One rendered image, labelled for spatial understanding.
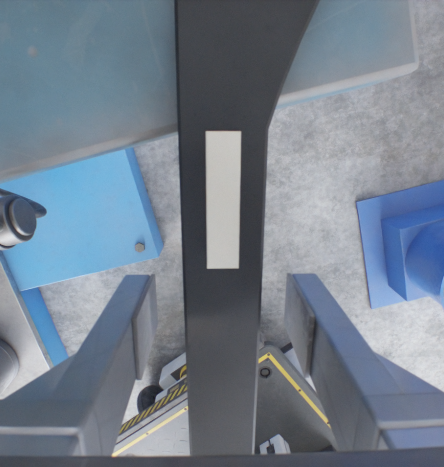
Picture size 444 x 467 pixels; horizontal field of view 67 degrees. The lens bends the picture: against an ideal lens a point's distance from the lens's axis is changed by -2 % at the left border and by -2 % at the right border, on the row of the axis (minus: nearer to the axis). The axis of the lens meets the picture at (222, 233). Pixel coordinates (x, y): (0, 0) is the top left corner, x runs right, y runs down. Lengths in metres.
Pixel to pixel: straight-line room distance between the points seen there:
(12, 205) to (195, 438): 0.69
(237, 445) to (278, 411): 1.04
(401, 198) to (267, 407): 0.85
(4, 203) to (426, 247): 1.13
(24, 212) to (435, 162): 1.28
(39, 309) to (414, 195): 1.43
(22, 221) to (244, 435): 0.70
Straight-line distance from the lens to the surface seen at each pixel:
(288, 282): 0.16
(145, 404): 1.45
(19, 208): 0.82
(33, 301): 1.43
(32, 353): 1.43
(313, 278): 0.16
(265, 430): 1.27
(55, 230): 1.22
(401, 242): 1.25
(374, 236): 1.36
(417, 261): 1.22
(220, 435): 0.18
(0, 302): 1.38
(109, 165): 1.12
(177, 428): 1.25
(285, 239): 1.27
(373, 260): 1.39
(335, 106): 1.26
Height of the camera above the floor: 1.19
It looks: 74 degrees down
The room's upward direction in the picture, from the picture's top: 175 degrees clockwise
